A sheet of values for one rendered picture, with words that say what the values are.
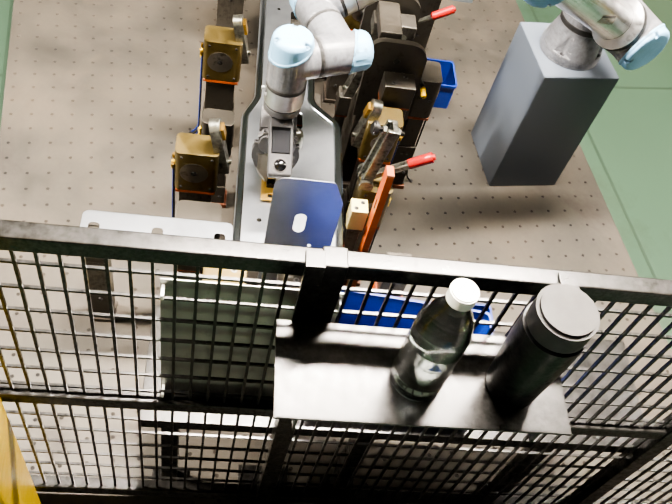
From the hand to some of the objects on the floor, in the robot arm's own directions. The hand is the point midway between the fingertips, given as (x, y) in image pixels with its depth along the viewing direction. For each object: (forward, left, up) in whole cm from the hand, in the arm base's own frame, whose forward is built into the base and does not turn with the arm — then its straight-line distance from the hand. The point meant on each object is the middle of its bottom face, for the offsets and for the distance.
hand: (271, 179), depth 163 cm
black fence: (-26, +60, -102) cm, 122 cm away
